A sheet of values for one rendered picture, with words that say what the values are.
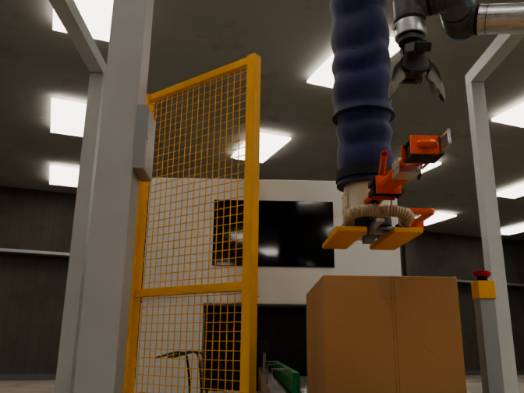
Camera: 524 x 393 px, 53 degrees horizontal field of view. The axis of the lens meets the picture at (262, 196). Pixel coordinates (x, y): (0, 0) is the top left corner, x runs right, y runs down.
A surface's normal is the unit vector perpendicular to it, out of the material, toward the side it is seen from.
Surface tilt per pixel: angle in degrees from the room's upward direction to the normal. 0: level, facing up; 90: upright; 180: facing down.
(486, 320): 90
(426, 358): 90
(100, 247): 90
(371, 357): 90
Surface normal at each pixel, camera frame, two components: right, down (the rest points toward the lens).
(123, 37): 0.03, -0.27
